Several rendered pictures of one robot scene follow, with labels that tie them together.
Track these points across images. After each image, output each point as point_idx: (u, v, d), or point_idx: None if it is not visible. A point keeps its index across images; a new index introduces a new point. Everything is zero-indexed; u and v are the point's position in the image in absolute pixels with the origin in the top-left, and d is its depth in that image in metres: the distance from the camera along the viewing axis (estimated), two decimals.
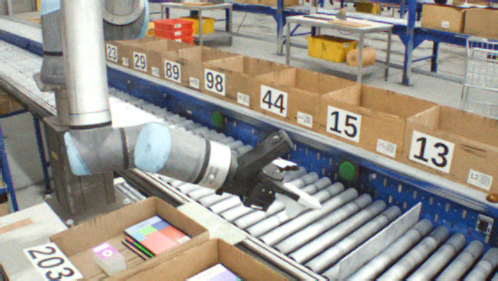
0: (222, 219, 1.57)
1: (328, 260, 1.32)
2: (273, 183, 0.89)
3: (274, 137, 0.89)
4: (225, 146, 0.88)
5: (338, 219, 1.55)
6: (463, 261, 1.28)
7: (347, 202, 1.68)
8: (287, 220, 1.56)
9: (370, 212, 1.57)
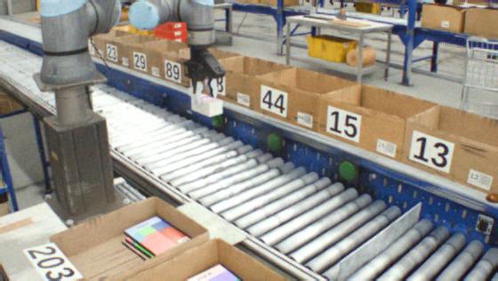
0: (222, 219, 1.57)
1: (328, 260, 1.32)
2: (195, 76, 1.48)
3: (219, 67, 1.44)
4: (211, 40, 1.46)
5: (338, 219, 1.55)
6: (463, 261, 1.28)
7: (347, 202, 1.68)
8: (287, 220, 1.56)
9: (370, 212, 1.57)
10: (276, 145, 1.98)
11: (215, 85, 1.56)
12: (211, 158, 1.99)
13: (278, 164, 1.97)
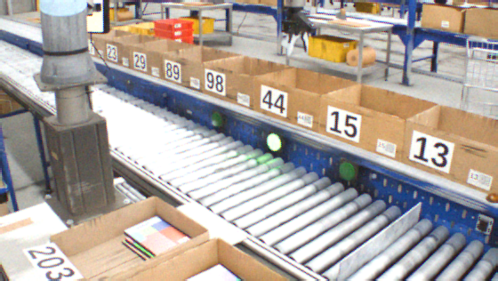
0: (222, 219, 1.57)
1: (328, 260, 1.32)
2: (292, 29, 1.89)
3: (312, 23, 1.85)
4: (304, 4, 1.87)
5: (338, 219, 1.55)
6: (463, 261, 1.28)
7: (347, 202, 1.68)
8: (287, 220, 1.56)
9: (370, 212, 1.57)
10: (276, 145, 1.98)
11: (306, 38, 1.98)
12: (211, 158, 1.99)
13: (278, 164, 1.97)
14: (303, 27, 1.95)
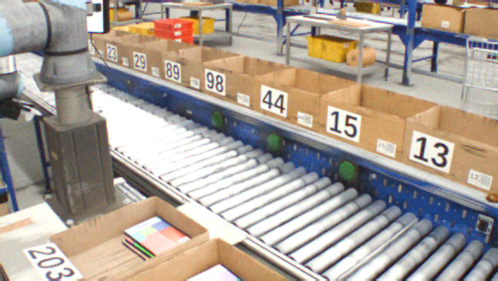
0: (222, 219, 1.57)
1: (328, 260, 1.32)
2: (19, 105, 1.87)
3: None
4: None
5: (338, 219, 1.55)
6: (463, 261, 1.28)
7: (347, 202, 1.68)
8: (287, 220, 1.56)
9: (370, 212, 1.57)
10: (276, 145, 1.98)
11: None
12: (211, 158, 1.99)
13: (278, 164, 1.97)
14: None
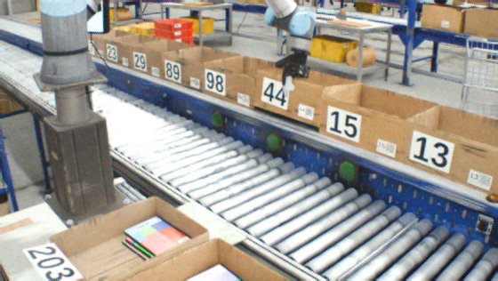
0: (222, 219, 1.57)
1: (328, 260, 1.32)
2: None
3: None
4: None
5: (338, 219, 1.55)
6: (463, 261, 1.28)
7: (347, 202, 1.68)
8: (287, 220, 1.56)
9: (370, 212, 1.57)
10: (276, 145, 1.98)
11: (284, 84, 1.95)
12: (211, 158, 1.99)
13: (278, 164, 1.97)
14: (285, 71, 1.93)
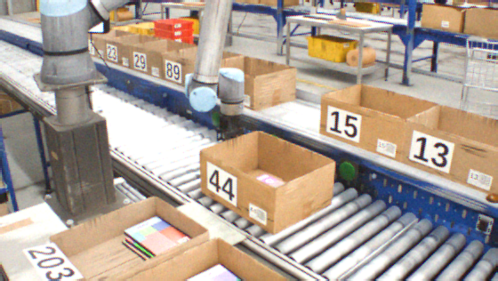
0: None
1: (328, 260, 1.32)
2: None
3: (252, 122, 1.85)
4: None
5: (338, 219, 1.55)
6: (463, 261, 1.28)
7: (347, 203, 1.68)
8: None
9: (370, 212, 1.57)
10: None
11: None
12: None
13: None
14: None
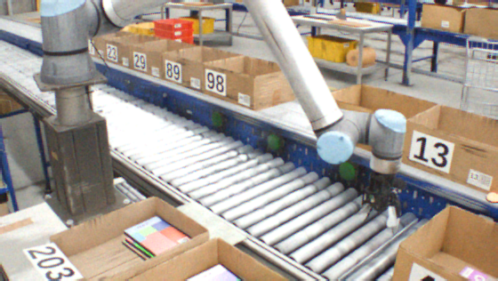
0: (223, 220, 1.56)
1: None
2: (398, 199, 1.32)
3: (399, 178, 1.39)
4: None
5: (338, 225, 1.56)
6: None
7: None
8: (286, 218, 1.56)
9: (371, 215, 1.57)
10: (276, 145, 1.98)
11: None
12: None
13: None
14: None
